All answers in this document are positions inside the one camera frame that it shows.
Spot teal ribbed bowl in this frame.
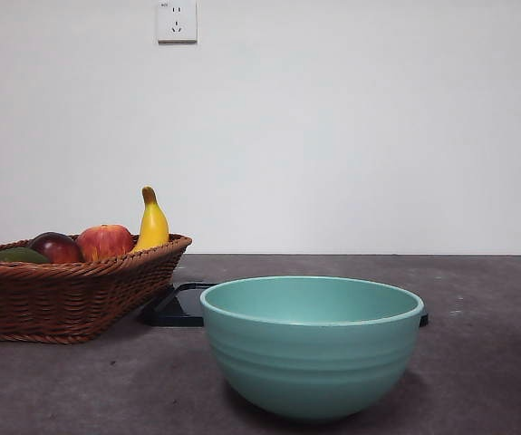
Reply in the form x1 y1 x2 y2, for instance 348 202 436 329
199 275 424 424

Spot green avocado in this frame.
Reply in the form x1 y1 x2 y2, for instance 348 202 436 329
0 246 52 265

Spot yellow banana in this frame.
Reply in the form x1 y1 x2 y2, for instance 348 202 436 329
130 185 170 254

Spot black rectangular tray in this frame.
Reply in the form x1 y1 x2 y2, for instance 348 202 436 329
138 281 429 327

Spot red yellow apple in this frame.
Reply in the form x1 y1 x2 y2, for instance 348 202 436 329
76 223 135 263

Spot dark red plum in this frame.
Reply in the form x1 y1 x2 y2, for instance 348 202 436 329
28 231 84 265

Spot brown wicker basket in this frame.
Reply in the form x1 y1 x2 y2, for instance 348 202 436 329
0 233 193 344

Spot white wall socket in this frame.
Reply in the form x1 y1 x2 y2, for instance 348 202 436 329
157 0 198 45

